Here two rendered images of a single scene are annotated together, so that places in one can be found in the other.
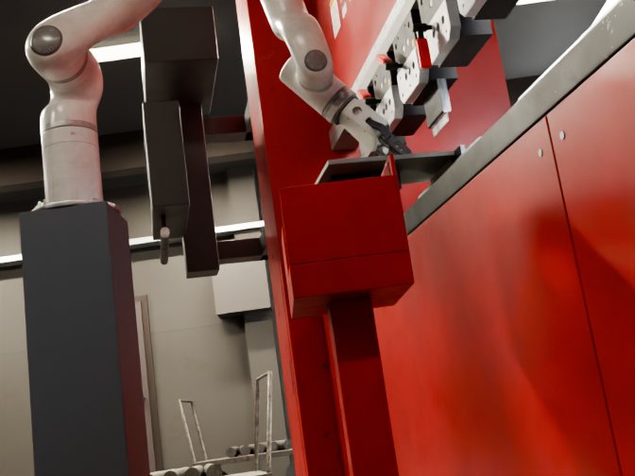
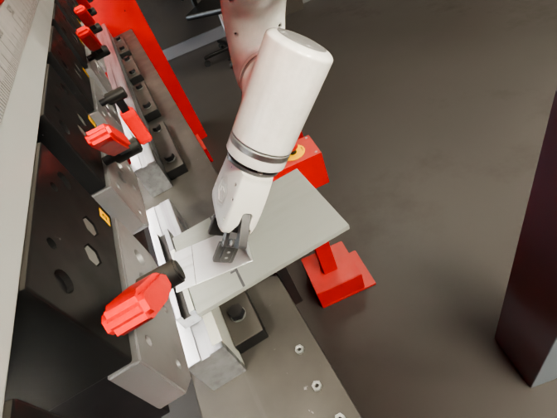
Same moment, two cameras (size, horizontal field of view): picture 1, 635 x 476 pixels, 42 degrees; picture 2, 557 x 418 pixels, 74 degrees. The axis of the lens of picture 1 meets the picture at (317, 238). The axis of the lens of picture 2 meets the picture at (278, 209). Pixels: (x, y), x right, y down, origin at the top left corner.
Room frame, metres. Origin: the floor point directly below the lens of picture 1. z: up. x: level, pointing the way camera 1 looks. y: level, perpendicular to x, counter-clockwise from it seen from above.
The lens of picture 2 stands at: (2.11, -0.07, 1.44)
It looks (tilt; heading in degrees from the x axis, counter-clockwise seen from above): 44 degrees down; 183
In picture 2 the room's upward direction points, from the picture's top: 24 degrees counter-clockwise
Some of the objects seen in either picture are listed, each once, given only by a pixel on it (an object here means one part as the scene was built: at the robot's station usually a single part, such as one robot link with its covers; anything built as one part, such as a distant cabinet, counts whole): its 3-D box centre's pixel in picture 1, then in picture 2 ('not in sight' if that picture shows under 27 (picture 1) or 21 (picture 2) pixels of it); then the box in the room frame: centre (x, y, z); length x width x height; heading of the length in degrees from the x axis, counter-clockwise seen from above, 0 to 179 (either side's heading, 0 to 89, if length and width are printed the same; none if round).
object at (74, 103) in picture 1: (71, 91); not in sight; (1.74, 0.51, 1.30); 0.19 x 0.12 x 0.24; 178
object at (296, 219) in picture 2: (381, 171); (254, 233); (1.68, -0.15, 1.00); 0.26 x 0.18 x 0.01; 102
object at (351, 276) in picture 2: not in sight; (337, 271); (1.17, 0.00, 0.06); 0.25 x 0.20 x 0.12; 94
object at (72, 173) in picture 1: (73, 176); not in sight; (1.71, 0.51, 1.09); 0.19 x 0.19 x 0.18
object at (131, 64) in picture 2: not in sight; (132, 69); (0.32, -0.53, 0.89); 0.30 x 0.05 x 0.03; 12
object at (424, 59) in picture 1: (424, 45); (128, 119); (1.54, -0.27, 1.20); 0.04 x 0.02 x 0.10; 102
